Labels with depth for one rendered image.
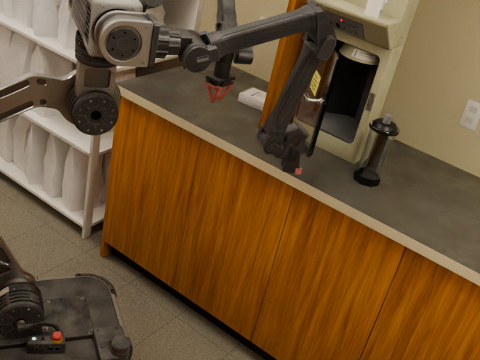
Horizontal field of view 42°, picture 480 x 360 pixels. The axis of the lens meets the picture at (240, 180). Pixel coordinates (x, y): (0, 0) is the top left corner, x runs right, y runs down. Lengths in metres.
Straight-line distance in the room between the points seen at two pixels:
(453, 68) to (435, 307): 0.99
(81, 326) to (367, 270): 1.08
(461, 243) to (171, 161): 1.20
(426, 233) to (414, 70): 0.83
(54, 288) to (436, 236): 1.48
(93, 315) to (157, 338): 0.39
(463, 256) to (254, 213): 0.80
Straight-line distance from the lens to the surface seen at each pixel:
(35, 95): 2.02
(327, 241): 2.29
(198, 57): 1.67
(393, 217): 2.18
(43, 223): 3.39
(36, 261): 3.14
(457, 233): 2.23
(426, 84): 2.72
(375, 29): 2.20
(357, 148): 2.42
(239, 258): 2.56
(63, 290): 2.62
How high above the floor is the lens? 1.98
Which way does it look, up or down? 29 degrees down
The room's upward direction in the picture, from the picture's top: 13 degrees clockwise
